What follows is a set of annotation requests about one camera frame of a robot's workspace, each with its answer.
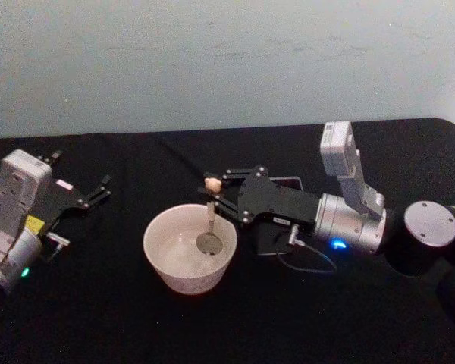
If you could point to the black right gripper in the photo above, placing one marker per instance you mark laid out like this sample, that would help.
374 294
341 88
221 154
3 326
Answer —
280 206

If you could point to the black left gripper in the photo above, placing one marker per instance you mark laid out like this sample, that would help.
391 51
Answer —
57 203

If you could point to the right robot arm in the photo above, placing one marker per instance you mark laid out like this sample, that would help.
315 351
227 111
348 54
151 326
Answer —
349 223

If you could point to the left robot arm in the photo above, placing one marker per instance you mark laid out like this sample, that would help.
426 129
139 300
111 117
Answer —
17 182

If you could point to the white ceramic bowl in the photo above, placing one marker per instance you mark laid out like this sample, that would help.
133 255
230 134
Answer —
182 273

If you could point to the black table cloth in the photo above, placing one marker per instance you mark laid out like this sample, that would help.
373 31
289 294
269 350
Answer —
106 326

